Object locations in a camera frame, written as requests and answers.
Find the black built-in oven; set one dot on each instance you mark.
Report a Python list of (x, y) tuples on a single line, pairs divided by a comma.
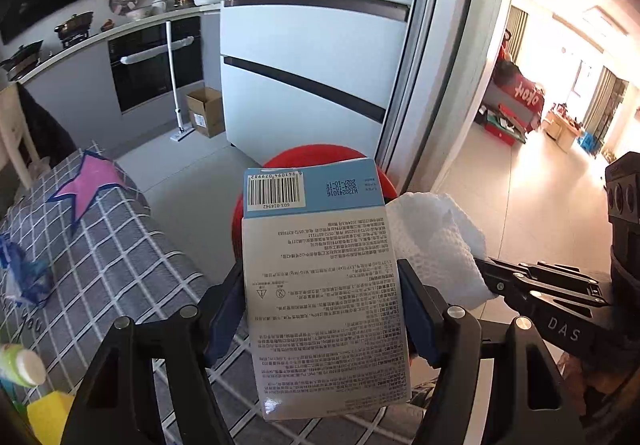
[(150, 75)]

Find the small wooden table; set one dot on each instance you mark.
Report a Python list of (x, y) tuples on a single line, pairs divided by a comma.
[(562, 132)]

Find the blue plastic bag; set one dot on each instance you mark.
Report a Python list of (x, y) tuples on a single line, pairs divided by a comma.
[(22, 272)]

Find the white floor mop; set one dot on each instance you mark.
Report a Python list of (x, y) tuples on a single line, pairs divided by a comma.
[(171, 85)]

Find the black wok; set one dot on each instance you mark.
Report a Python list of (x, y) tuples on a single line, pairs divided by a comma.
[(74, 22)]

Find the white kettle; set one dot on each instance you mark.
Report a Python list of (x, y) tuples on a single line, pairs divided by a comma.
[(159, 5)]

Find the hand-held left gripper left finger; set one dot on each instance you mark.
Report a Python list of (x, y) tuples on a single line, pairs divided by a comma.
[(225, 310)]

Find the black frying pan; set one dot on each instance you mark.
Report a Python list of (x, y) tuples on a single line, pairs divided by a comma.
[(22, 55)]

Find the white tissue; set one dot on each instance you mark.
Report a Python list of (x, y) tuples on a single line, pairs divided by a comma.
[(435, 245)]

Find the yellow wavy sponge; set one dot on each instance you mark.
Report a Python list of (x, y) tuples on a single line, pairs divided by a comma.
[(47, 417)]

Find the brown cardboard box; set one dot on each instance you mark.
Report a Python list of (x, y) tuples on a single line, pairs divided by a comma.
[(207, 115)]

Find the white pot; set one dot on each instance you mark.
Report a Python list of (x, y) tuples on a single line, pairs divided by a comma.
[(137, 13)]

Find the beige curtain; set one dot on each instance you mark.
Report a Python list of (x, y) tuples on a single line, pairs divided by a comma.
[(605, 110)]

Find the grey checked tablecloth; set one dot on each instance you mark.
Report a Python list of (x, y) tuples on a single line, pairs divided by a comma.
[(125, 250)]

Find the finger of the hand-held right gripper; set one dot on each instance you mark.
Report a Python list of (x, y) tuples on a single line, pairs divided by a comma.
[(540, 272), (555, 297)]

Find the green hand cream tube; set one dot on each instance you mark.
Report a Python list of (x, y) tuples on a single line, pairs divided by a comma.
[(20, 365)]

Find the dark cloth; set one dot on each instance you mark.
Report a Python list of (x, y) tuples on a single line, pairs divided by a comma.
[(45, 125)]

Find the grey sliding door frame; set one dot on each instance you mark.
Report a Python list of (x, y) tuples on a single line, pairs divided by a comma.
[(450, 50)]

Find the blue crate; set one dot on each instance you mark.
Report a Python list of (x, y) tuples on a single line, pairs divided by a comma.
[(589, 144)]

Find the wooden chair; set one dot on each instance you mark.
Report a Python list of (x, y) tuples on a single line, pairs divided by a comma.
[(12, 135)]

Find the red round stool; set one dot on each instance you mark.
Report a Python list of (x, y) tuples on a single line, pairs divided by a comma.
[(310, 152)]

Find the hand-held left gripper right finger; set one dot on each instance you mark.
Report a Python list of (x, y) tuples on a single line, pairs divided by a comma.
[(417, 315)]

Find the white blue printed box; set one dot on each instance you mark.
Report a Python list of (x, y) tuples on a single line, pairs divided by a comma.
[(325, 300)]

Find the white refrigerator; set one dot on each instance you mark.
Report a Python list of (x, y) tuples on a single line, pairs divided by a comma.
[(310, 50)]

